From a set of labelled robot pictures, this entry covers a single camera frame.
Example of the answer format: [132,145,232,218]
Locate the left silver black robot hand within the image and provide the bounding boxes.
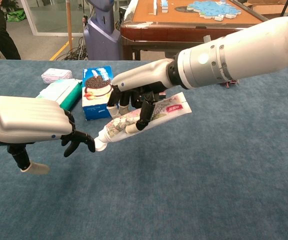
[0,95,97,175]

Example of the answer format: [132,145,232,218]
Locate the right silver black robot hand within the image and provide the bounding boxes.
[107,59,176,135]

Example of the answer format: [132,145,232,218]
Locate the white floral toothpaste tube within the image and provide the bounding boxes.
[94,91,193,153]

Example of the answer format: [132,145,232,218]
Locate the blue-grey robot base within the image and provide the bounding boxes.
[83,0,122,61]

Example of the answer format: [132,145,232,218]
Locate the brown mahjong table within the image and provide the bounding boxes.
[120,0,270,62]

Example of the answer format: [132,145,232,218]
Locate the green wet wipes pack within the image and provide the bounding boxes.
[35,78,83,111]

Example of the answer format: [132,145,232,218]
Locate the small white tissue pack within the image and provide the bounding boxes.
[40,67,73,84]

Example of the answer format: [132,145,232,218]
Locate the blue oreo cookie box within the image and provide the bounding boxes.
[81,65,115,121]

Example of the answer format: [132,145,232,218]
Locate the wooden pole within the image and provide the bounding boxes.
[66,0,74,52]

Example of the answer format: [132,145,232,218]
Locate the pile of blue mahjong tiles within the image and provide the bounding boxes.
[186,0,242,22]

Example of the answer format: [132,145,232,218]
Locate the green bag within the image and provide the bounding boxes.
[6,8,27,22]

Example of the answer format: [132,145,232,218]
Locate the blue felt table cover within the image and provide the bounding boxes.
[0,59,288,240]

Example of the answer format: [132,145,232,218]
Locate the tangled black cable bundle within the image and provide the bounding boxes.
[63,46,89,61]

